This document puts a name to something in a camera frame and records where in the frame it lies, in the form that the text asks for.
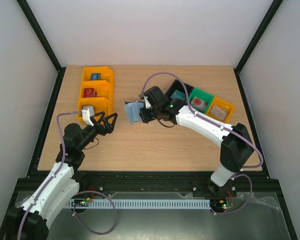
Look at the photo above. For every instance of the yellow bin right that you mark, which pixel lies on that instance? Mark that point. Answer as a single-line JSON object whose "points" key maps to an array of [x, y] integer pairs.
{"points": [[229, 107]]}

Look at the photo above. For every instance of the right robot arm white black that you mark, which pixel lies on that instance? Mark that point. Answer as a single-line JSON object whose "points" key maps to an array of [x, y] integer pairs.
{"points": [[234, 140]]}

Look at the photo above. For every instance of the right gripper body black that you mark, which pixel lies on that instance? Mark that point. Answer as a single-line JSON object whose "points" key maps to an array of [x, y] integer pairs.
{"points": [[145, 114]]}

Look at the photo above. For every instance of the slotted grey cable duct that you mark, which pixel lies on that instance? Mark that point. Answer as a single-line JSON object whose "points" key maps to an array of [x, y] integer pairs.
{"points": [[144, 204]]}

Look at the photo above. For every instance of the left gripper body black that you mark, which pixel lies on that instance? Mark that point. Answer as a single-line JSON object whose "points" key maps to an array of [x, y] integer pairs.
{"points": [[100, 131]]}

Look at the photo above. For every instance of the green bin right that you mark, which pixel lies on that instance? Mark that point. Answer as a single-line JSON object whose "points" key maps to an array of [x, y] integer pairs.
{"points": [[202, 95]]}

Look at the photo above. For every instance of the yellow bin middle left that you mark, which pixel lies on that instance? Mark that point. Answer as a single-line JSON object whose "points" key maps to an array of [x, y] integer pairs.
{"points": [[102, 88]]}

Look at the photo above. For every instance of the red card in green bin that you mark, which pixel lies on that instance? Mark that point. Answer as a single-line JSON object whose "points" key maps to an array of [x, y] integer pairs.
{"points": [[199, 103]]}

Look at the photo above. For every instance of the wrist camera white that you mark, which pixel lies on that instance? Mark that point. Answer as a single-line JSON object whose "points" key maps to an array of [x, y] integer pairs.
{"points": [[145, 98], [88, 114]]}

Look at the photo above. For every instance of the yellow bin far left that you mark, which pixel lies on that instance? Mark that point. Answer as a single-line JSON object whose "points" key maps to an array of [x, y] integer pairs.
{"points": [[105, 73]]}

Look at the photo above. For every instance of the red card in yellow bin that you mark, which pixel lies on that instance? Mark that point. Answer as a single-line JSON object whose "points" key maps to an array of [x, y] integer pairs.
{"points": [[89, 93]]}

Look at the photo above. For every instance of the yellow bin near left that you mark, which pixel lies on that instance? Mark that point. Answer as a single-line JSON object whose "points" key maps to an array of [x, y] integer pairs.
{"points": [[100, 104]]}

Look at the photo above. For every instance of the teal credit card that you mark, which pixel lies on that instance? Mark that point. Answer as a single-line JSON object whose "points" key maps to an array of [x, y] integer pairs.
{"points": [[178, 95]]}

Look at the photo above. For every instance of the black frame post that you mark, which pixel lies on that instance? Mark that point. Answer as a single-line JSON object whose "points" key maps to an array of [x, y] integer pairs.
{"points": [[32, 20], [266, 20]]}

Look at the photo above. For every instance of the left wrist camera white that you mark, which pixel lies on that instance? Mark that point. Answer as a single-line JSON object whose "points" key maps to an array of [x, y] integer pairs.
{"points": [[88, 114]]}

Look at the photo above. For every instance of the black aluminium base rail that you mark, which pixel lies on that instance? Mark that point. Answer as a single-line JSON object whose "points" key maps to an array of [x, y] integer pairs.
{"points": [[198, 183]]}

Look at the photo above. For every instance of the black bin right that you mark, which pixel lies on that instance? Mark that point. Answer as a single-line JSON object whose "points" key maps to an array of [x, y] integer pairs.
{"points": [[176, 85]]}

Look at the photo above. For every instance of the blue leather card holder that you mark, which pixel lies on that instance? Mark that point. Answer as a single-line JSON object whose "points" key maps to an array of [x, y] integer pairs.
{"points": [[132, 111]]}

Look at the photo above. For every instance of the yellow bin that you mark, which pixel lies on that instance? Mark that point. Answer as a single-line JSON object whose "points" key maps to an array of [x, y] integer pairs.
{"points": [[105, 73], [100, 104], [102, 88], [229, 107]]}

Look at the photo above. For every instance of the blue card in yellow bin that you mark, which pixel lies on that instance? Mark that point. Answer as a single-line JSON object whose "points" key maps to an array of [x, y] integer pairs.
{"points": [[95, 76]]}

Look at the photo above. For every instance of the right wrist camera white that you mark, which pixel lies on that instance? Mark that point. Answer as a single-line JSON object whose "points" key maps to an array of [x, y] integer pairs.
{"points": [[145, 98]]}

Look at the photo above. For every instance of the left black frame post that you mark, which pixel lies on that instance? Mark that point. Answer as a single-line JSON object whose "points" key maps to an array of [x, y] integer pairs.
{"points": [[32, 20]]}

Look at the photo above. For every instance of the pale card in yellow bin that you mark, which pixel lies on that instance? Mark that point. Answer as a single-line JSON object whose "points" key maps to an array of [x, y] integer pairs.
{"points": [[218, 112]]}

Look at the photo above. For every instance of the right black frame post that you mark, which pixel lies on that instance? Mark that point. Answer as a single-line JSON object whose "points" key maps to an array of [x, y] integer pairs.
{"points": [[266, 20]]}

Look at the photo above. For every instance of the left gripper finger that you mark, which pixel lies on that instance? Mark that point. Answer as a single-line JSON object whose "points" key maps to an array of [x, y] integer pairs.
{"points": [[98, 118], [112, 120]]}

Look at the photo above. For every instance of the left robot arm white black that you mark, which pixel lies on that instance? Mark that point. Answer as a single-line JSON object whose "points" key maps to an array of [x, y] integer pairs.
{"points": [[33, 219]]}

